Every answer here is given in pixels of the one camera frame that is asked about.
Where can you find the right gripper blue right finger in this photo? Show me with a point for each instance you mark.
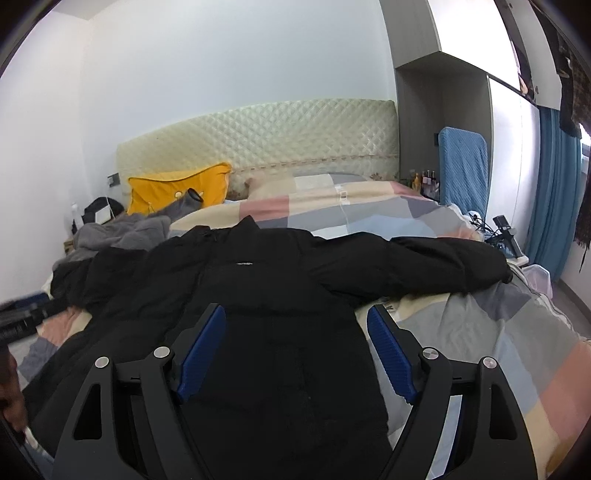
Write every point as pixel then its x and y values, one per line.
pixel 491 439

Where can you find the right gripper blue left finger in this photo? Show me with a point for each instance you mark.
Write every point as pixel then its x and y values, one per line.
pixel 125 422

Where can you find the black puffer jacket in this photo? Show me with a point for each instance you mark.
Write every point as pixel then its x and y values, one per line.
pixel 292 391

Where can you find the person's left hand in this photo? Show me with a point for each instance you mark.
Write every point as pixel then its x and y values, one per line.
pixel 13 406

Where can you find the wooden nightstand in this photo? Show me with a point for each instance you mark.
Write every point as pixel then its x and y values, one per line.
pixel 68 246

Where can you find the patchwork pastel bed quilt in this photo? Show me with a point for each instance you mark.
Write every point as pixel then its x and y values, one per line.
pixel 546 362

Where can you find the black bag on nightstand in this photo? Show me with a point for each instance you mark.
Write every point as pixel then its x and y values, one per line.
pixel 102 210

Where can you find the grey fleece garment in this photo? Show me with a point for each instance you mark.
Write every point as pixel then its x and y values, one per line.
pixel 131 231

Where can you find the translucent plastic bag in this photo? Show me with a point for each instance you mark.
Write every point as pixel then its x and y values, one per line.
pixel 539 279

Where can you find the black tripod device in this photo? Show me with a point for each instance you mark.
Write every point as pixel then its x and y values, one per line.
pixel 501 236

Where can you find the blue curtain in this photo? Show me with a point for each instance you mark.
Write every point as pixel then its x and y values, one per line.
pixel 552 225

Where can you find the yellow pillow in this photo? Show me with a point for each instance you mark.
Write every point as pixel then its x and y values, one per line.
pixel 156 191

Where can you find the bottles on shelf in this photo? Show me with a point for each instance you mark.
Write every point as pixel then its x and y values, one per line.
pixel 425 183

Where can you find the blue towel covered chair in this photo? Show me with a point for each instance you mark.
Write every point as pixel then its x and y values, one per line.
pixel 464 170

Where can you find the cream quilted headboard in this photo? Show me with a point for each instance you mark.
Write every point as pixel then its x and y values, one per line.
pixel 355 136

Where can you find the grey white wardrobe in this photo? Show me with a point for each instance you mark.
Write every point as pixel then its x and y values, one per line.
pixel 481 66

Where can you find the grey wall socket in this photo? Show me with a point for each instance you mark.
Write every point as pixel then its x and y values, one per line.
pixel 113 180

